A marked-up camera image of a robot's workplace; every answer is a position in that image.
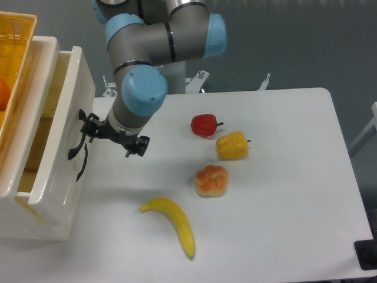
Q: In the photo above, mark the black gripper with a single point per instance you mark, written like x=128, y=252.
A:
x=94, y=128

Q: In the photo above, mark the white top drawer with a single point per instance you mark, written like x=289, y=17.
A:
x=55, y=184

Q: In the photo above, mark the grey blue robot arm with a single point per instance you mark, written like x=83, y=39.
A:
x=137, y=46

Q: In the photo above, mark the white drawer cabinet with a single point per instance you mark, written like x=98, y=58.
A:
x=24, y=144

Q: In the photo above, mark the yellow banana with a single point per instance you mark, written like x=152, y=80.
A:
x=177, y=217

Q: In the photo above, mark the red bell pepper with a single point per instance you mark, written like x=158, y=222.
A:
x=204, y=125

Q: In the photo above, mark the orange bread roll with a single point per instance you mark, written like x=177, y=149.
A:
x=212, y=181

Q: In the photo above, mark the yellow bell pepper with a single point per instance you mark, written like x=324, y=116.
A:
x=232, y=146

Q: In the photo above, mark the orange fruit in basket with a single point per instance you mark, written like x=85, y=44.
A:
x=5, y=93

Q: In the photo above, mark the yellow woven basket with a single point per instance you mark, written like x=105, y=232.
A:
x=17, y=31

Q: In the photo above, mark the black device at edge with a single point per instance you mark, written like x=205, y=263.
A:
x=366, y=254

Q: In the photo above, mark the white left clamp bracket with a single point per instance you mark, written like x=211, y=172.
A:
x=110, y=88

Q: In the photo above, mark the black lower drawer handle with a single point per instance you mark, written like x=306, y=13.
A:
x=84, y=164

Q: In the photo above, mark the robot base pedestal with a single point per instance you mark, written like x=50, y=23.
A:
x=175, y=74

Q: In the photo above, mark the white middle clamp bracket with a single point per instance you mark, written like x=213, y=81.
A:
x=197, y=84

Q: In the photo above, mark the white frame at right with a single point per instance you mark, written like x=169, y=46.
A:
x=364, y=135

